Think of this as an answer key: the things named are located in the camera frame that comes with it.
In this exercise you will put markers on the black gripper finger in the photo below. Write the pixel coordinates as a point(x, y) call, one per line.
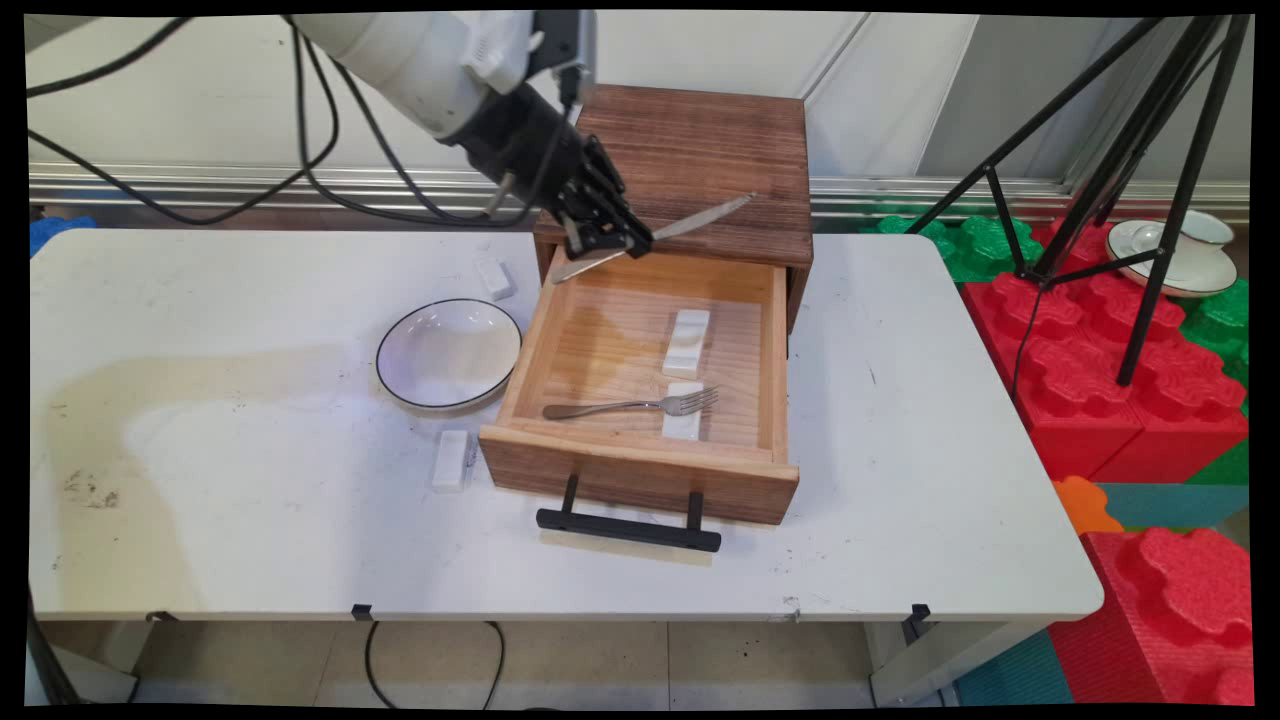
point(618, 195)
point(590, 232)

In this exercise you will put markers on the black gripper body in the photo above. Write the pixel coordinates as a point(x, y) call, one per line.
point(525, 145)

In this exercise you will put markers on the silver serrated table knife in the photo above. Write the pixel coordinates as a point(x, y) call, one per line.
point(700, 215)

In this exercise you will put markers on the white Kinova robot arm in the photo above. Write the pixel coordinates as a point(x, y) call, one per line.
point(400, 50)

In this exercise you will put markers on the dark brown wooden cabinet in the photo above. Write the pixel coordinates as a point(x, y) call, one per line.
point(700, 150)

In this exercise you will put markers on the white ceramic cutlery rest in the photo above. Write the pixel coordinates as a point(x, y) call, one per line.
point(683, 428)
point(495, 280)
point(688, 335)
point(450, 460)

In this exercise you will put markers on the light wooden drawer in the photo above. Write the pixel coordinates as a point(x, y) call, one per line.
point(610, 340)

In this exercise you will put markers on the silver fork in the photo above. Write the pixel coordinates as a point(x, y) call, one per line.
point(610, 407)

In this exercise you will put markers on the white bowl with black rim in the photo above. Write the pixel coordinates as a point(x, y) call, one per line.
point(450, 355)

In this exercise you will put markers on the green foam building block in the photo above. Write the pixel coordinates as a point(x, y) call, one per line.
point(1225, 315)
point(965, 245)

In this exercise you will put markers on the red foam building block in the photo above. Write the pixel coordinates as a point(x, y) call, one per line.
point(1090, 400)
point(1170, 610)

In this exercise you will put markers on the white table leg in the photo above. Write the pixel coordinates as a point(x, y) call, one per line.
point(920, 670)

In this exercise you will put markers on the orange foam piece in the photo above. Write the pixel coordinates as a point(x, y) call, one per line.
point(1085, 505)

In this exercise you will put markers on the black tripod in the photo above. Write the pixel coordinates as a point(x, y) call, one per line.
point(1185, 200)

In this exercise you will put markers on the white teacup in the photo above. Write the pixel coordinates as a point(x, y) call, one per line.
point(1205, 228)

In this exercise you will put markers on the teal foam mat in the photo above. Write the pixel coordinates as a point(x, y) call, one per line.
point(1175, 505)

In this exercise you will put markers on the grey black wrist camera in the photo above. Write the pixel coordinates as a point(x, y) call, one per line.
point(560, 45)

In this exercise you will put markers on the silver metal wall rail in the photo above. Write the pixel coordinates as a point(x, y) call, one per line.
point(870, 195)

